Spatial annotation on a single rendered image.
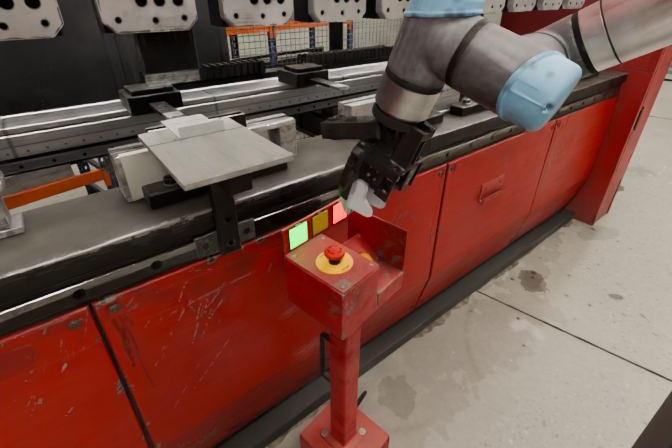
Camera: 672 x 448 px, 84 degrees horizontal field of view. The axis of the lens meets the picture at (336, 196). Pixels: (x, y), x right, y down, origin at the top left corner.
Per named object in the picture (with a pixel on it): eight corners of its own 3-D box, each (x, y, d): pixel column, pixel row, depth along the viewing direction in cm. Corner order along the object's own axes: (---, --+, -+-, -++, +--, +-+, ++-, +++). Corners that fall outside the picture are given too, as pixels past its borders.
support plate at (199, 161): (185, 191, 52) (183, 185, 51) (138, 139, 70) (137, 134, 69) (294, 160, 61) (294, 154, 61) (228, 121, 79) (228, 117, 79)
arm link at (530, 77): (600, 57, 39) (508, 14, 43) (579, 73, 32) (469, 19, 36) (552, 120, 44) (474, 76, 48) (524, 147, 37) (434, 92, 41)
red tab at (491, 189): (483, 203, 136) (486, 186, 133) (478, 201, 138) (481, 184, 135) (505, 191, 145) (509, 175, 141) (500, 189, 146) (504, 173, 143)
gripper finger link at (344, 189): (340, 204, 57) (356, 160, 51) (333, 198, 57) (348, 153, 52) (359, 193, 60) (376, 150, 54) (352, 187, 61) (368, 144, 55)
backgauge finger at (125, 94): (148, 131, 75) (142, 107, 73) (121, 104, 93) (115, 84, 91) (206, 120, 82) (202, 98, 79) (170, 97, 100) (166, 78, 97)
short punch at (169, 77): (148, 87, 68) (134, 31, 63) (145, 85, 69) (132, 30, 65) (201, 80, 73) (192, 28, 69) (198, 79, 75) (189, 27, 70)
